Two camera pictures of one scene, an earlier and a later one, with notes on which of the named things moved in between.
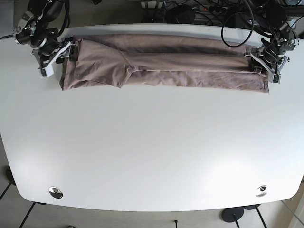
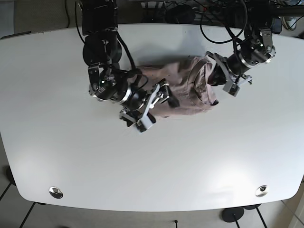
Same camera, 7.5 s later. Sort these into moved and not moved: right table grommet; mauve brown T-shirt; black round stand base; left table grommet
Moved: mauve brown T-shirt
Not moved: left table grommet; black round stand base; right table grommet
